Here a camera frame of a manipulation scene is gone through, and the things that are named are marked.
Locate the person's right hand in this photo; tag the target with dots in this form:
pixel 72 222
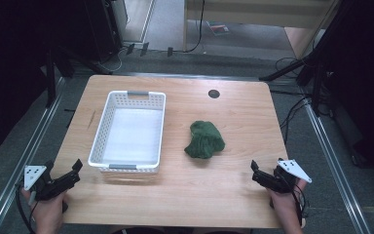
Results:
pixel 284 203

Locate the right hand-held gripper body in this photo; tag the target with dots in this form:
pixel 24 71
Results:
pixel 285 182

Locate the light wooden desk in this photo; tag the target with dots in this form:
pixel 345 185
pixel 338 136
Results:
pixel 256 14

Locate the dark curtain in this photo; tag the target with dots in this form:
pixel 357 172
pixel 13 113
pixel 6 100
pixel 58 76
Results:
pixel 9 65
pixel 366 81

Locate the white plastic basket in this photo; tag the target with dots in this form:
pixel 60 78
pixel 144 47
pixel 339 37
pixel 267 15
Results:
pixel 133 136

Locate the black cabinet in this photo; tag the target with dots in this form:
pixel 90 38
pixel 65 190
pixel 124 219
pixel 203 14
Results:
pixel 102 29

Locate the person's left hand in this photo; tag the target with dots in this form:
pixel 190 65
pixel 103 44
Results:
pixel 48 211

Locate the book with coloured cover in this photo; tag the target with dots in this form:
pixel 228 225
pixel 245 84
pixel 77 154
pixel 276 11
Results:
pixel 218 28

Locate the metal floor rail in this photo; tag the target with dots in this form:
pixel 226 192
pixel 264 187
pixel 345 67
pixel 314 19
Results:
pixel 22 156
pixel 334 162

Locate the green cloth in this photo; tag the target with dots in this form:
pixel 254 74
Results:
pixel 204 141

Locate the black tripod stand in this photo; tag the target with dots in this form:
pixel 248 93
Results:
pixel 289 66

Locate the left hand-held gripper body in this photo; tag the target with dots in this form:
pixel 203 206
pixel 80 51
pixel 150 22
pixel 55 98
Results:
pixel 42 187

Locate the black round table grommet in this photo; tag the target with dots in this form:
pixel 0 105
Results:
pixel 214 94

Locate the black metal stand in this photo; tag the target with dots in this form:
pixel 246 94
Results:
pixel 50 81

